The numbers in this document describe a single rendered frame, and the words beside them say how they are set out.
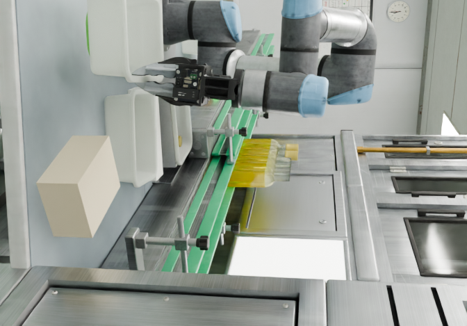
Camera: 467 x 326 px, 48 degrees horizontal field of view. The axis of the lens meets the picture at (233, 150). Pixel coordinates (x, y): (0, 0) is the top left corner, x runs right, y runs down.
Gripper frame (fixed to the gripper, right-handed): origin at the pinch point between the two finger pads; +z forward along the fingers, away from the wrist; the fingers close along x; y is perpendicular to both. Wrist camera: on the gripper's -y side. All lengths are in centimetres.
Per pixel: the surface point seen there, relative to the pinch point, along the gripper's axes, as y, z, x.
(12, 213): 19.8, 13.7, 23.4
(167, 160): -46, 5, 26
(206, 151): -65, -2, 25
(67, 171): 12.6, 7.7, 17.0
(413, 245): -60, -69, 45
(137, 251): -2.1, -1.3, 35.9
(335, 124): -695, -74, 81
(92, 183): 9.8, 4.2, 19.4
